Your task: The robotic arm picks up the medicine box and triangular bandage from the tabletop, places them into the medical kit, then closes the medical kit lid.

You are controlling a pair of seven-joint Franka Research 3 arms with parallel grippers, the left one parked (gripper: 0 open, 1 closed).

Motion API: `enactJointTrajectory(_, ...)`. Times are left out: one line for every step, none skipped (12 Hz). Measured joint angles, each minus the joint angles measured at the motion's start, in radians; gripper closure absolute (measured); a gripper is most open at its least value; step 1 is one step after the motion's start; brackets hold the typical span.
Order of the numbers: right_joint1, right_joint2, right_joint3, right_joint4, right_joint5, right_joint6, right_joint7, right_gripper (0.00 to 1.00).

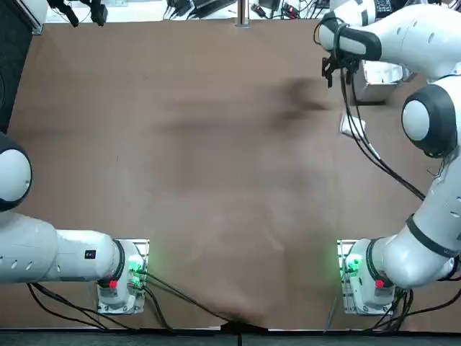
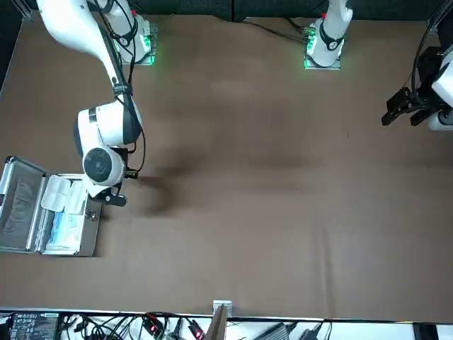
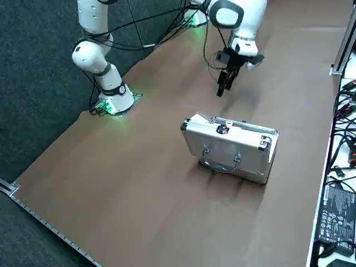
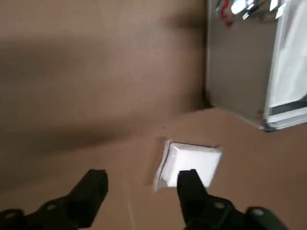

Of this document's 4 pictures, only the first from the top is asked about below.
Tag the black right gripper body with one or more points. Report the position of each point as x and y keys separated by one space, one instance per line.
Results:
x=342 y=58

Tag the clear bandage packet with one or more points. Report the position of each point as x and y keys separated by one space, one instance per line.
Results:
x=383 y=72

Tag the silver aluminium medical kit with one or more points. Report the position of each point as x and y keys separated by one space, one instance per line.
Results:
x=376 y=93

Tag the white plastic medicine box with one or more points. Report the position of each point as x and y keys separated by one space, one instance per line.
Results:
x=347 y=124

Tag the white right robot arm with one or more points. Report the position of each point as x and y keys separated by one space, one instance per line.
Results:
x=425 y=259

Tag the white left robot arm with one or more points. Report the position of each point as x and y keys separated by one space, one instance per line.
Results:
x=54 y=256

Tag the large labelled black power adapter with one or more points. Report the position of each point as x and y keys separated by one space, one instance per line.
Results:
x=383 y=6

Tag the black plug with red light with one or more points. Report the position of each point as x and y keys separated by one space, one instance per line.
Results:
x=260 y=10
x=291 y=10

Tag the small black power adapter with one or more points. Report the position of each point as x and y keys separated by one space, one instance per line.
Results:
x=178 y=7

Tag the grey power adapter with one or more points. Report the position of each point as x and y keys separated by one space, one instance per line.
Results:
x=212 y=3

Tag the aluminium camera post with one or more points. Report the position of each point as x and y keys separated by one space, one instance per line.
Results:
x=242 y=12
x=36 y=22

